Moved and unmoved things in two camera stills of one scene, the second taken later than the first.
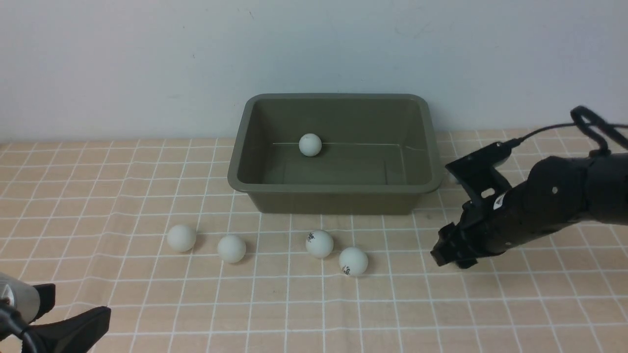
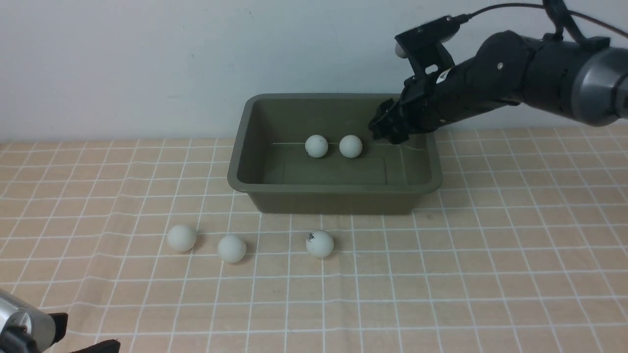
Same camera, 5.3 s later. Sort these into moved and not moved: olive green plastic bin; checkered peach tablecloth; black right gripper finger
Moved: black right gripper finger
Not moved: checkered peach tablecloth; olive green plastic bin
